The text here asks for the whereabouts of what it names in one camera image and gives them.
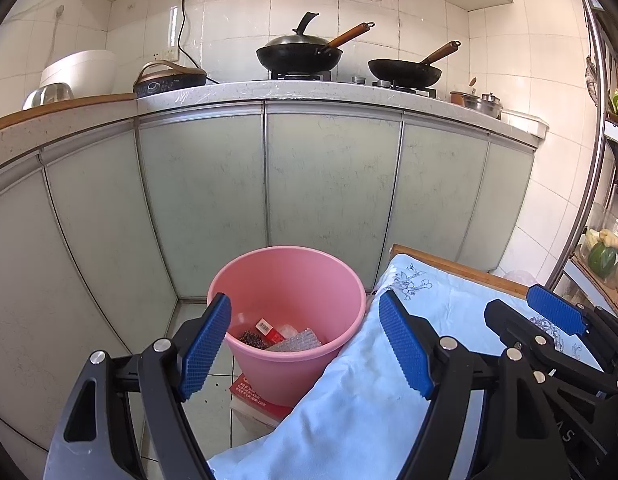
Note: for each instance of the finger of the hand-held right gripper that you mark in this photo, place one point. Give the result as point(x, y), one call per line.
point(556, 310)
point(509, 322)

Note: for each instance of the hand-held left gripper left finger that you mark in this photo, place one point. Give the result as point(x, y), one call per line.
point(204, 345)

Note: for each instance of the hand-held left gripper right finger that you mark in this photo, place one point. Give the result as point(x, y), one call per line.
point(406, 345)

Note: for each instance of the steel wool scourer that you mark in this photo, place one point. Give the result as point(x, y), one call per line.
point(250, 338)

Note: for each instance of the red white medicine box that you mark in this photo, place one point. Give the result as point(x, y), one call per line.
point(271, 329)

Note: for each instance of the clear plastic wrap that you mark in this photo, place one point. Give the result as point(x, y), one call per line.
point(289, 330)

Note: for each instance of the pink plastic bucket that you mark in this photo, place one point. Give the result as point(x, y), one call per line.
point(289, 280)

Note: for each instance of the clear plastic container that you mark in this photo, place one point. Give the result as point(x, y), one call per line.
point(591, 265)

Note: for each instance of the green squash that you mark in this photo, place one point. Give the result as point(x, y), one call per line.
point(603, 259)

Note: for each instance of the red book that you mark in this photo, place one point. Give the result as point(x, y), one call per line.
point(259, 400)

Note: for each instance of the wooden table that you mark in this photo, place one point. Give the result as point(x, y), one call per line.
point(454, 267)

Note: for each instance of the pale cabbage piece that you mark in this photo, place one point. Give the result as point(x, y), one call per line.
point(593, 237)

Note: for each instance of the blue floral cloth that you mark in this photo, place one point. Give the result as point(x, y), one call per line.
point(349, 410)

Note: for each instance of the ginger root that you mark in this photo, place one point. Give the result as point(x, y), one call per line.
point(613, 239)

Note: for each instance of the metal shelf rack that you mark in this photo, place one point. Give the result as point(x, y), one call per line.
point(594, 160)

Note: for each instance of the white rectangular tray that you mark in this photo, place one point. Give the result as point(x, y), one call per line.
point(526, 125)

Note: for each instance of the steel basin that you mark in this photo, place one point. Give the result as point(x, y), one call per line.
point(481, 106)

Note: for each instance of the dark electric cooker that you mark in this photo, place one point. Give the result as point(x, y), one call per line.
point(171, 82)

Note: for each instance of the gas stove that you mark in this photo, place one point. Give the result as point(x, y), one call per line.
point(349, 80)

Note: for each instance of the steel bowl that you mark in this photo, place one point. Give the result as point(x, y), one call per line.
point(46, 99)

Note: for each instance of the white rice cooker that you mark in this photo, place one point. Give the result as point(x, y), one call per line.
point(81, 72)

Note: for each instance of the steel wok lid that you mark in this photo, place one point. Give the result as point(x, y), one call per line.
point(294, 40)

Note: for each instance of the white wall socket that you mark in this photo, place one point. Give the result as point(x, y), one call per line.
point(165, 53)

